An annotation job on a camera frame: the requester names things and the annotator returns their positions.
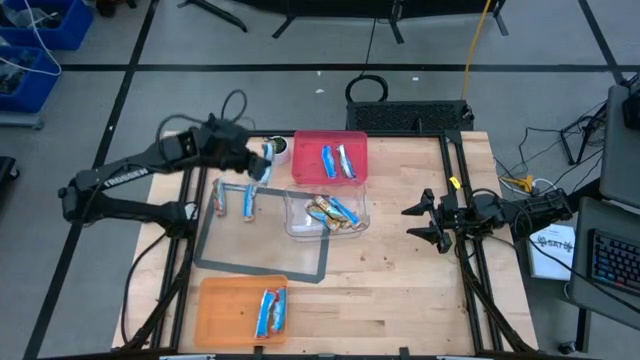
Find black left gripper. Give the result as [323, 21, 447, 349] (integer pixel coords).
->
[198, 118, 272, 183]

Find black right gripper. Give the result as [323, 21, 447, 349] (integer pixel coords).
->
[400, 187, 477, 247]

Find blue and orange granola bar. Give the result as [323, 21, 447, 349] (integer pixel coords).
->
[328, 197, 364, 231]

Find gold granola bar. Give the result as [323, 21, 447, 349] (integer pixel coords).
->
[304, 199, 335, 235]

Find snack bars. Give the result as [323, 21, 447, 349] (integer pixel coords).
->
[313, 195, 352, 227]

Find silver and blue granola bar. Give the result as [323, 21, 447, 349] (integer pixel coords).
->
[335, 143, 358, 181]

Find blue red-ended granola bar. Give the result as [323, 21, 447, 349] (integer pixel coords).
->
[270, 285, 289, 335]

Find red green chocolate chip bar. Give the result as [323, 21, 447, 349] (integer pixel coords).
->
[254, 288, 278, 341]

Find succulent in white pot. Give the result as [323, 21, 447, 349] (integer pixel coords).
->
[267, 134, 292, 166]

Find pink plastic bin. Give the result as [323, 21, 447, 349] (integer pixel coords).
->
[291, 129, 370, 188]

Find clear plastic bin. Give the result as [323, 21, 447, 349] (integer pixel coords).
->
[282, 183, 372, 243]

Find grey-bordered clear mat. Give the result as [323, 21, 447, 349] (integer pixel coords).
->
[193, 182, 333, 286]

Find black mesh computer tower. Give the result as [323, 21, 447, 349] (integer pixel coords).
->
[345, 99, 477, 133]

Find yellow plug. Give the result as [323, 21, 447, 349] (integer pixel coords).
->
[503, 174, 537, 195]

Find white booklet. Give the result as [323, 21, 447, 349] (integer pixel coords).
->
[527, 223, 577, 282]

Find orange plastic bin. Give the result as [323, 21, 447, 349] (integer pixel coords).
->
[193, 273, 291, 350]

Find grey desk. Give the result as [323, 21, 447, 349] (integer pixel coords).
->
[566, 195, 640, 330]
[598, 84, 640, 210]

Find black keyboard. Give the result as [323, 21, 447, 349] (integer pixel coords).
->
[588, 228, 640, 297]

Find blue plastic crate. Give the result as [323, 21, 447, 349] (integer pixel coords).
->
[0, 45, 63, 114]
[0, 0, 96, 52]

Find black desk device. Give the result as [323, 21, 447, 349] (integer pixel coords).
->
[621, 74, 640, 132]

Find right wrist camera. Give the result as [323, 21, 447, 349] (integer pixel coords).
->
[433, 233, 455, 255]

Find black aluminium table frame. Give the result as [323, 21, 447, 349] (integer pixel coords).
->
[112, 111, 540, 360]

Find white cable loop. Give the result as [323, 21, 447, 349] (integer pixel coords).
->
[531, 177, 561, 203]

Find coiled black cable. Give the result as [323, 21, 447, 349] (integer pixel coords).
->
[344, 73, 390, 104]

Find yellow hanging cable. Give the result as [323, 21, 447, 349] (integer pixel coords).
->
[460, 0, 494, 101]

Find black power cable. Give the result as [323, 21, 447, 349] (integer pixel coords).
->
[119, 231, 174, 347]

